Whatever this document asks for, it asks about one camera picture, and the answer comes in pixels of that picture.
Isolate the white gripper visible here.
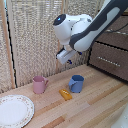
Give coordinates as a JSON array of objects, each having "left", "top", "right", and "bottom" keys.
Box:
[{"left": 56, "top": 47, "right": 78, "bottom": 66}]

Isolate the brown drawer cabinet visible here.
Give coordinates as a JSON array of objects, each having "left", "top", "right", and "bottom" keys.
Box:
[{"left": 86, "top": 13, "right": 128, "bottom": 83}]

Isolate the brown drawer front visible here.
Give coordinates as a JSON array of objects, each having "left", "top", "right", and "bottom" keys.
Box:
[{"left": 94, "top": 30, "right": 128, "bottom": 52}]

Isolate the blue mug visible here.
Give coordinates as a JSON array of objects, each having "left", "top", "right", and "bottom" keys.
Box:
[{"left": 68, "top": 74, "right": 85, "bottom": 94}]

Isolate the orange bread roll toy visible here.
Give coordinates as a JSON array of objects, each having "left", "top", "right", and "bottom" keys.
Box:
[{"left": 58, "top": 88, "right": 73, "bottom": 102}]

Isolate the pink mug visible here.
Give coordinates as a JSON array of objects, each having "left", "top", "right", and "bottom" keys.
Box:
[{"left": 32, "top": 75, "right": 50, "bottom": 95}]

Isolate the beige woven screen panel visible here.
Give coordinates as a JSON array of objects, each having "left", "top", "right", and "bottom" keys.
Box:
[
  {"left": 0, "top": 0, "right": 16, "bottom": 94},
  {"left": 6, "top": 0, "right": 65, "bottom": 88},
  {"left": 61, "top": 0, "right": 105, "bottom": 74}
]

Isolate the white plate with patterned rim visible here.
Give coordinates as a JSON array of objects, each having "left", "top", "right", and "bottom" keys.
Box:
[{"left": 0, "top": 94, "right": 36, "bottom": 128}]

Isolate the silver bar drawer handle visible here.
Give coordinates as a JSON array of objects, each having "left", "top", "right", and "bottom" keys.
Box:
[{"left": 96, "top": 55, "right": 122, "bottom": 68}]

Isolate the brown drawer with silver handle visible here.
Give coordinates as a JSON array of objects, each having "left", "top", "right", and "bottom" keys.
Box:
[{"left": 88, "top": 41, "right": 128, "bottom": 82}]

